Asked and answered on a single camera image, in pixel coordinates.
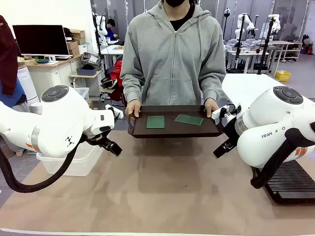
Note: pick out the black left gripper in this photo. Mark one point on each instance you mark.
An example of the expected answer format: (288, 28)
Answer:
(97, 138)

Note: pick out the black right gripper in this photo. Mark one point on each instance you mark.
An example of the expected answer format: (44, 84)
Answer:
(231, 131)

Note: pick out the green rectangular PCB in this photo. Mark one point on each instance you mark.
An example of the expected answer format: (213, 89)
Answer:
(189, 119)

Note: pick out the green square PCB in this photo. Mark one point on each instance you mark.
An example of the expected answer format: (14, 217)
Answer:
(155, 122)

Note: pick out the dark brown serving tray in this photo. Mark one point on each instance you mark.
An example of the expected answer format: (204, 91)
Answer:
(172, 131)

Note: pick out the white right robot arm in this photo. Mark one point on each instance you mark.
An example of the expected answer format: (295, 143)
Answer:
(258, 150)

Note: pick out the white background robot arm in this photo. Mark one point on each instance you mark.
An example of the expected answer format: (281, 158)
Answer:
(248, 24)
(276, 24)
(104, 24)

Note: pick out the grey sleeved left forearm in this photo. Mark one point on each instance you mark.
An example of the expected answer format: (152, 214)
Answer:
(214, 86)

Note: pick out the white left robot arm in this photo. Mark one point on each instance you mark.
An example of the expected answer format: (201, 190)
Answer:
(61, 118)

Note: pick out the grey sleeved right forearm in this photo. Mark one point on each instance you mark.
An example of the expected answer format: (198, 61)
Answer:
(131, 88)

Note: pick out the person's right hand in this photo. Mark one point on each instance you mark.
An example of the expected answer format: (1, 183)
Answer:
(133, 108)

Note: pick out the person's left hand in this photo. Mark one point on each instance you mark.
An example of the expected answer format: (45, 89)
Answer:
(211, 105)

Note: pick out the clear plastic bin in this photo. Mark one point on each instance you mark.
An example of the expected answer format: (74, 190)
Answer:
(78, 164)

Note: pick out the large brown cardboard box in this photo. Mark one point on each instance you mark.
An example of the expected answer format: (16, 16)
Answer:
(91, 104)

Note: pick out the clear lidded storage box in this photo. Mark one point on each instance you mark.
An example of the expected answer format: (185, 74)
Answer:
(82, 93)

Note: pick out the black and white shoes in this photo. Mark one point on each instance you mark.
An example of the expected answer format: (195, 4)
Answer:
(108, 83)

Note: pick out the large white table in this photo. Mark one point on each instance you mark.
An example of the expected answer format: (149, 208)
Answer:
(246, 86)

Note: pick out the red jacket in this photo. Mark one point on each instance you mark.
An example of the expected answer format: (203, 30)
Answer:
(117, 73)

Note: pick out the black slotted PCB rack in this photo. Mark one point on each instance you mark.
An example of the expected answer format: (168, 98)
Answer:
(295, 182)

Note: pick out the small wooden side table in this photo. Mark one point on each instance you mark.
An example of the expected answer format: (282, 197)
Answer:
(86, 76)

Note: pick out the grey plastic bin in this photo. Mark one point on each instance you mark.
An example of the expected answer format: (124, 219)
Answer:
(86, 71)

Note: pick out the small white cylinder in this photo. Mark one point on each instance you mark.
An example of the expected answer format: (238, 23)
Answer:
(36, 108)

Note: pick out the black case with label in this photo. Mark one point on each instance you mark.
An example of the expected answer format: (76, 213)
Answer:
(91, 59)

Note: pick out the yellow plastic basket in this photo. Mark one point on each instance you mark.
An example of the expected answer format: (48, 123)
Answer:
(283, 76)

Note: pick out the white background table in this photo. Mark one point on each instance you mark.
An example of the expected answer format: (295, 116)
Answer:
(110, 50)

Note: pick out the wooden top white desk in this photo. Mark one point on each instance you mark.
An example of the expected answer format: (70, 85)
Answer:
(49, 73)

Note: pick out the person in grey hoodie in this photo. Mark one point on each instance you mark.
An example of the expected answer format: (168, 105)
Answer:
(172, 61)

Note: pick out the black tripod stand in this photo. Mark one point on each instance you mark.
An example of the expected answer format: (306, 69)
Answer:
(240, 44)
(265, 49)

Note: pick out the clear acrylic cover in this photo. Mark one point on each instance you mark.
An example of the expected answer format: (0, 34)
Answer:
(246, 44)

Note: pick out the black pole stand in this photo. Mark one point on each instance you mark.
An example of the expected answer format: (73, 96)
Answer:
(98, 41)

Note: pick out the white air purifier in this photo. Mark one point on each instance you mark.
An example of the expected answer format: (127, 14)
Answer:
(25, 83)

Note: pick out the green plate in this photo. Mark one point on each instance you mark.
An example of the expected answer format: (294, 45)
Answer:
(42, 60)

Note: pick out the seated person in blue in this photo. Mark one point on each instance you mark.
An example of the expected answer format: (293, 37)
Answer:
(112, 30)

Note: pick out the wooden shelf unit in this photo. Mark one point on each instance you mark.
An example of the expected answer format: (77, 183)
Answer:
(285, 43)

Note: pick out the black computer monitor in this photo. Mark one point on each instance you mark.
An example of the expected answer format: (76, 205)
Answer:
(40, 40)

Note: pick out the red fire extinguisher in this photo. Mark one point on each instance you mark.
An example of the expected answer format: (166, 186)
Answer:
(309, 50)

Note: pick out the black face mask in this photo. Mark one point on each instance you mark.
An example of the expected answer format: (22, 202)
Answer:
(175, 3)

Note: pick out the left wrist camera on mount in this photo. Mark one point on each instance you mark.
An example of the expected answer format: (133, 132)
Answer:
(115, 113)

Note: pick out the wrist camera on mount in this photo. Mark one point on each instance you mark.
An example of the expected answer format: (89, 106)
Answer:
(217, 114)
(115, 113)

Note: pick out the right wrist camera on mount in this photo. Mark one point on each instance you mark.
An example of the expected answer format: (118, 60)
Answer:
(217, 114)

